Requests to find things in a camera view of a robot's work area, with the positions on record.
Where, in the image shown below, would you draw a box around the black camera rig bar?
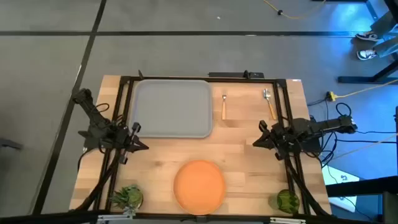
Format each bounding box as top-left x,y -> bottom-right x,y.
0,210 -> 398,224

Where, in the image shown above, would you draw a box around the black cable bundle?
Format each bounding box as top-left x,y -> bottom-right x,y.
74,149 -> 123,213
283,155 -> 331,218

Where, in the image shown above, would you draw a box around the green succulent plant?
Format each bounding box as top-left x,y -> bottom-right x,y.
110,183 -> 144,218

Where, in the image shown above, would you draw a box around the green round vegetable toy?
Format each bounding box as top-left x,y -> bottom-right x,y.
276,189 -> 301,215

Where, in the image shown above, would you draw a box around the yellow floor cable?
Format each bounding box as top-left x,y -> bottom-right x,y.
262,0 -> 327,20

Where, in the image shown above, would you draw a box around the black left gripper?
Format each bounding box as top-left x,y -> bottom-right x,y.
119,122 -> 149,165

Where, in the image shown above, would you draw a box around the black right cable bundle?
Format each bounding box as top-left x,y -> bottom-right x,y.
283,155 -> 331,218

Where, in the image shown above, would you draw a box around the yellow cable with plug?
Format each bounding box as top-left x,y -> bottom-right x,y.
326,79 -> 398,102

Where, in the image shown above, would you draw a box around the grey plastic tray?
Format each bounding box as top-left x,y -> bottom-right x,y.
129,79 -> 214,139

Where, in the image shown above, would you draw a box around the white floor box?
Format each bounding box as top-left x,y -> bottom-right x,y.
322,164 -> 361,213

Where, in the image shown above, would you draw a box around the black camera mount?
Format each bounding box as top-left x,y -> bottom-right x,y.
208,70 -> 265,79

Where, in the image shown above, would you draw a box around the black table beam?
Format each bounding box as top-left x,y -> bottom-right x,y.
325,175 -> 398,197

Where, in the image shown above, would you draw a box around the spoon with orange handle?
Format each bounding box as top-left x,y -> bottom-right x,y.
263,88 -> 277,121

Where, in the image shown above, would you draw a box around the black left cable bundle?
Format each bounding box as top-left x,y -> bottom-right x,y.
74,149 -> 123,213

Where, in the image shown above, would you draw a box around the black power cables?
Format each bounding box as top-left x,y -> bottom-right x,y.
307,98 -> 398,169

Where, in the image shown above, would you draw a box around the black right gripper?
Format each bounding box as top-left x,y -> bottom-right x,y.
252,120 -> 292,161

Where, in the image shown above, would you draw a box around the black stand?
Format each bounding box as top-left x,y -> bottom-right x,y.
310,0 -> 398,85

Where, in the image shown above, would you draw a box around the fork with orange handle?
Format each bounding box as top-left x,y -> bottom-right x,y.
221,92 -> 228,121

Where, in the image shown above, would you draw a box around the person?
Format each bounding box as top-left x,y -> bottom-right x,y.
355,11 -> 398,62

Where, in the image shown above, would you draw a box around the black aluminium table frame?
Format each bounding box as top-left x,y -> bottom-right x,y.
92,70 -> 331,218

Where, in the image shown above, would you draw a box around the orange plate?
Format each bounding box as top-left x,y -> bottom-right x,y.
173,159 -> 227,216

